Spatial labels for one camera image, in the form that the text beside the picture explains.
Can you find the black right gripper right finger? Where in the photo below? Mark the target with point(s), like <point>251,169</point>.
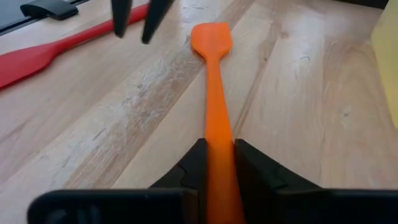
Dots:
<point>267,186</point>

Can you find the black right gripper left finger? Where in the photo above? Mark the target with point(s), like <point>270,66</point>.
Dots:
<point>192,174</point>

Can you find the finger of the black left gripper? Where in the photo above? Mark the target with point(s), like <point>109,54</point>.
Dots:
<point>157,18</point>
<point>122,18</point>

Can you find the orange silicone spatula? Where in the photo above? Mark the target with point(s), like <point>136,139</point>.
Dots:
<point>217,124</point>

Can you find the red silicone spatula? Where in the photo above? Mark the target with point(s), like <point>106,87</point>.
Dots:
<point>25,62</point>

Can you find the yellow plastic bin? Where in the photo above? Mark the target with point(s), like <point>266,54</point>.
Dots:
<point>387,62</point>

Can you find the black aluminium table frame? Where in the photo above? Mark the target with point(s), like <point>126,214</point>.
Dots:
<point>9,29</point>

